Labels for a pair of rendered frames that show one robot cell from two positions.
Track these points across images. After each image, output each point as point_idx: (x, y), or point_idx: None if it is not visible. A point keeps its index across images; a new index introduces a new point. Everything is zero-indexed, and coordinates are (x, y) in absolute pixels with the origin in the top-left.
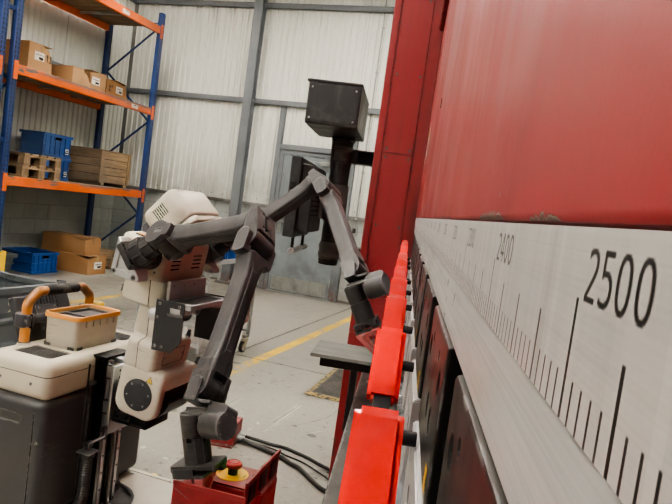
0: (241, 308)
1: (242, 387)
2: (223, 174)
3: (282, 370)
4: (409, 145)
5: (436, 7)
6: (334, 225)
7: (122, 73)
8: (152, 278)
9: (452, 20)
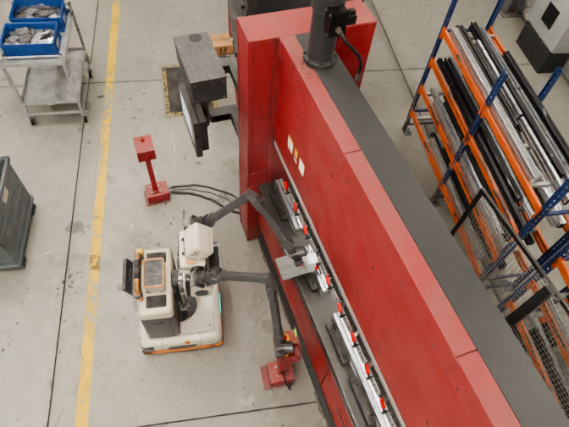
0: (278, 313)
1: (129, 130)
2: None
3: (134, 90)
4: (267, 113)
5: (275, 44)
6: (271, 224)
7: None
8: None
9: (356, 261)
